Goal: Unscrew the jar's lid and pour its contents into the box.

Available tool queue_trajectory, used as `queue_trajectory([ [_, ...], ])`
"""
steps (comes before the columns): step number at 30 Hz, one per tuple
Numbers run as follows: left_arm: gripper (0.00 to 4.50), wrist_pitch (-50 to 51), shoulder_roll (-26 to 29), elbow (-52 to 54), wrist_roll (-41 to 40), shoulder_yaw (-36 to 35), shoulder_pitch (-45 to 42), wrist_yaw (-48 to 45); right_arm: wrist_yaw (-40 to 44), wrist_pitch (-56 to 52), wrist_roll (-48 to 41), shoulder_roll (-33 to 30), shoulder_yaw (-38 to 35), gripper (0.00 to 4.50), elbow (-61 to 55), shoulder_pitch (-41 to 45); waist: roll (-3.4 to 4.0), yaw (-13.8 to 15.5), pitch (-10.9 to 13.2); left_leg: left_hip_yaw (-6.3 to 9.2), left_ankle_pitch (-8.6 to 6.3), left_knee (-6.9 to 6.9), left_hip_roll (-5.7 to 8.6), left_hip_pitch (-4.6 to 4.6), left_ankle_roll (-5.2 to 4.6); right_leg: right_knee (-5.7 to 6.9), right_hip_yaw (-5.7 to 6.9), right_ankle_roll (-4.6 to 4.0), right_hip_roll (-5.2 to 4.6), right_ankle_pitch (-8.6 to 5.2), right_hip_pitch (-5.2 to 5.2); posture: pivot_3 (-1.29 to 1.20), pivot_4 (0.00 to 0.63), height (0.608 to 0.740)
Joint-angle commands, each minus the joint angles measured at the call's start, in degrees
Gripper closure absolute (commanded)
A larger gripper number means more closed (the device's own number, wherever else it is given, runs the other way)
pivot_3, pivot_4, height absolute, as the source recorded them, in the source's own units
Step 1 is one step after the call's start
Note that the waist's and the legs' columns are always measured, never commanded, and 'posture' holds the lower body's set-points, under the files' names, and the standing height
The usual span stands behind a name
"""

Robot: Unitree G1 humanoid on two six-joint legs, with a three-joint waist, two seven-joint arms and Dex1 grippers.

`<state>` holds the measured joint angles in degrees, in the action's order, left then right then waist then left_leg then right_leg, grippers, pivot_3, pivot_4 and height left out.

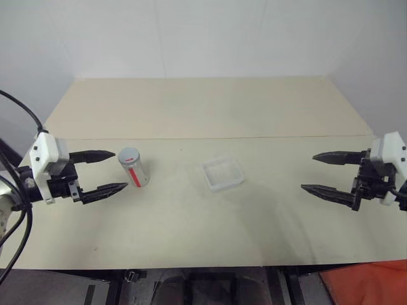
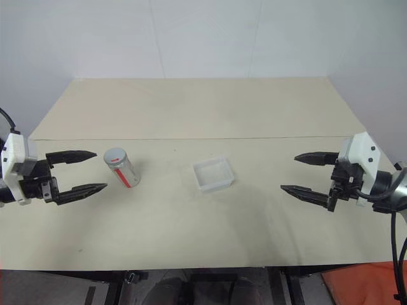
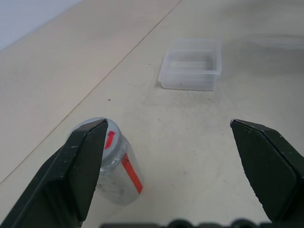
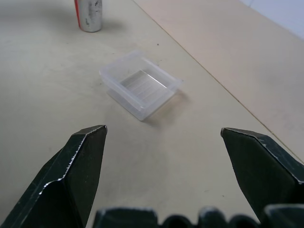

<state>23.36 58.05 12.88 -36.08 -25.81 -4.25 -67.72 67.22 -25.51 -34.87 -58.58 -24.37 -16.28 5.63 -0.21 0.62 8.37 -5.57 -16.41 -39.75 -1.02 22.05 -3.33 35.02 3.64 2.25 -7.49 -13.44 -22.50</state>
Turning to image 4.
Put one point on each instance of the silver bottle with red label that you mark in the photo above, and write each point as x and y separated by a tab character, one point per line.
91	14

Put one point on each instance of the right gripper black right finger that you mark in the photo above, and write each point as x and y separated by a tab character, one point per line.
263	171

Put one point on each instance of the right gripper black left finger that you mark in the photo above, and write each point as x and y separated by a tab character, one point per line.
59	190

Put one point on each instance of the clear plastic square tray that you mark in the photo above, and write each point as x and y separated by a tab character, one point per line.
142	88

